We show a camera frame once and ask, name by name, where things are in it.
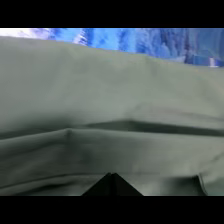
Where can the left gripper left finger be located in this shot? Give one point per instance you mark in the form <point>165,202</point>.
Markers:
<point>102,187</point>

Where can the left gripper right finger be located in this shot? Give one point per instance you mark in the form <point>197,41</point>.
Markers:
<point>122,188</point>

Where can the grey-green shirt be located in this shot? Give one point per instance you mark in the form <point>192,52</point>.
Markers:
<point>110,110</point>

